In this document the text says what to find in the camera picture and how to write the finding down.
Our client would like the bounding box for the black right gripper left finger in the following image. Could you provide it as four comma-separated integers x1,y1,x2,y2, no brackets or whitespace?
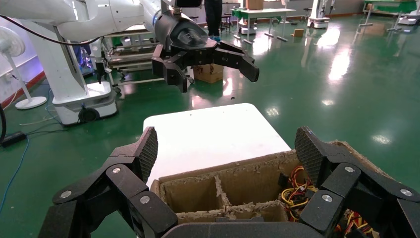
39,126,179,238

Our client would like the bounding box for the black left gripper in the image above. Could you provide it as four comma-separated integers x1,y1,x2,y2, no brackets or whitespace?
151,11,260,94

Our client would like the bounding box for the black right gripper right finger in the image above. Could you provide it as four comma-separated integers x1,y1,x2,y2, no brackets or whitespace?
294,126,420,238

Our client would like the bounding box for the large brown cardboard box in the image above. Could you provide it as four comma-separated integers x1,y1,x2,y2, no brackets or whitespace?
193,64,224,84

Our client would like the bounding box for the person in dark clothes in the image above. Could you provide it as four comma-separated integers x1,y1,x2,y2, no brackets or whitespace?
204,0,224,42

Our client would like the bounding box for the metal cart rack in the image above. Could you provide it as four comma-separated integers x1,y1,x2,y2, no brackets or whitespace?
102,29,165,94

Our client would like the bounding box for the white table with green cloth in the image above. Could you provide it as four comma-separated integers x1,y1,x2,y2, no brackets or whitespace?
230,7,297,45

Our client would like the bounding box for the brown divided cardboard box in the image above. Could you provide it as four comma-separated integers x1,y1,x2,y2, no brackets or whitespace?
150,140,394,238

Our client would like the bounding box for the black power adapter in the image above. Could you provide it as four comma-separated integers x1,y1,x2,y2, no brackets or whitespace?
0,131,28,147

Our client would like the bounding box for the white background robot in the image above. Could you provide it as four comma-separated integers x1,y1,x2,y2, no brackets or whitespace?
307,0,336,30
398,9,420,26

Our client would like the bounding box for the white robot body column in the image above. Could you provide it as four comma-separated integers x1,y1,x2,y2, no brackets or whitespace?
24,24,118,126

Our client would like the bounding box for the white standing fan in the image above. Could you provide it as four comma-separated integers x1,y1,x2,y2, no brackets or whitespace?
0,26,48,110

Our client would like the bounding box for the long table with green cloth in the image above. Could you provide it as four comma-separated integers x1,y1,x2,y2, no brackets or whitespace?
358,0,418,32

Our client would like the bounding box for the black power supply with wires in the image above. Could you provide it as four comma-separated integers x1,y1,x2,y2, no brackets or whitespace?
278,166,319,221

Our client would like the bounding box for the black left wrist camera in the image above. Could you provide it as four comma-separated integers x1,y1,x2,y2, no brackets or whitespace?
174,0,204,9

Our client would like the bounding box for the thin blue floor cable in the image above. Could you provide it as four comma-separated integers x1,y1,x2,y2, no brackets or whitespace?
0,136,30,214

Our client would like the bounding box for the thick black cable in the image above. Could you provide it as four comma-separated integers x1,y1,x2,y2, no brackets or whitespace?
0,103,7,145

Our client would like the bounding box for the thin black cable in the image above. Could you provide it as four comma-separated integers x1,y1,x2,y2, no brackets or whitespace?
0,14,101,46

